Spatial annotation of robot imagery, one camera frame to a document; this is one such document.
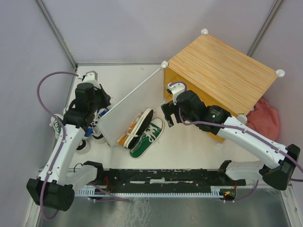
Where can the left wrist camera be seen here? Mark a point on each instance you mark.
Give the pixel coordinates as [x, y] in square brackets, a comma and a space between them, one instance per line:
[90, 77]

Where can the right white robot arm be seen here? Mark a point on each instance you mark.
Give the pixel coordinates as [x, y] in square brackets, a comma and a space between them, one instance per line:
[276, 162]

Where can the green sneaker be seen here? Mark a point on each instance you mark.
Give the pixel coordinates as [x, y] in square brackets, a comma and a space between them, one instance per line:
[148, 138]
[56, 126]

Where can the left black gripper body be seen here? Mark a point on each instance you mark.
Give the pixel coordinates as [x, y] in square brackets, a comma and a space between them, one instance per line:
[101, 100]

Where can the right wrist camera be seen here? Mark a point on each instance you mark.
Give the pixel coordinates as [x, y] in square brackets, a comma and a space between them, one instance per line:
[176, 88]

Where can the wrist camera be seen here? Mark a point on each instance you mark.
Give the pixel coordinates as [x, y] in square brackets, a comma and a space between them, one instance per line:
[90, 77]
[176, 88]

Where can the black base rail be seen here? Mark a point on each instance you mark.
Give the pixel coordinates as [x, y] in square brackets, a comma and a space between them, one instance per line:
[164, 180]

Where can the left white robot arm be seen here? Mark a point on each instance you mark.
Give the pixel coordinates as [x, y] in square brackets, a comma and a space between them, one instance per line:
[54, 188]

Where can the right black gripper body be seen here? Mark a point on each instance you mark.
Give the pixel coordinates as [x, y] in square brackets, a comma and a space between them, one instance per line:
[189, 117]

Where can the white cabinet door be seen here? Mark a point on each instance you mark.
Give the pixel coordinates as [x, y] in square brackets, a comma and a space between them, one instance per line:
[150, 93]

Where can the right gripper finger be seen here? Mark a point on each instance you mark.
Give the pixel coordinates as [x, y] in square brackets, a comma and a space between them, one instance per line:
[169, 119]
[168, 108]

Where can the pink cloth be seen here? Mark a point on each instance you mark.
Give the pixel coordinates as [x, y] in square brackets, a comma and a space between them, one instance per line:
[264, 119]

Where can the blue sneaker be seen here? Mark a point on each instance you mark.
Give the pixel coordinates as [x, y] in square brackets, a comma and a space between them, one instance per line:
[94, 132]
[101, 112]

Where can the wooden shoe cabinet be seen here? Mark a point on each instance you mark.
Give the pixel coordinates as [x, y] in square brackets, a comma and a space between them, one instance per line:
[220, 75]

